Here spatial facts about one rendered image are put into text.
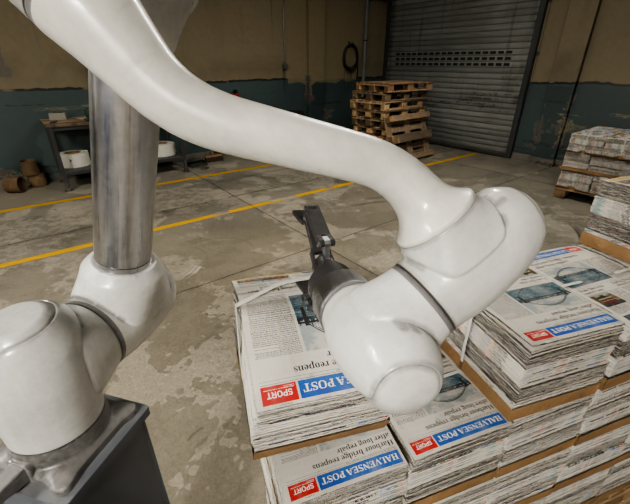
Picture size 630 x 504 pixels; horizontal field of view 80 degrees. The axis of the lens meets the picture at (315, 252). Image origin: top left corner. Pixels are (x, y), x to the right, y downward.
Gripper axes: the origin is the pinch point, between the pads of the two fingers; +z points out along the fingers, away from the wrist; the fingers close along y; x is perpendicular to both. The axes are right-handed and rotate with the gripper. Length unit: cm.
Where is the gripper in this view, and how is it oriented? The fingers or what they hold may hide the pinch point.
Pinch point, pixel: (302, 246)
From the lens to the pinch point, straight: 73.3
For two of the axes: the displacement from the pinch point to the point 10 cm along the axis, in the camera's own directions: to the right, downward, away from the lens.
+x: 9.6, -1.2, 2.7
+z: -3.0, -3.6, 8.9
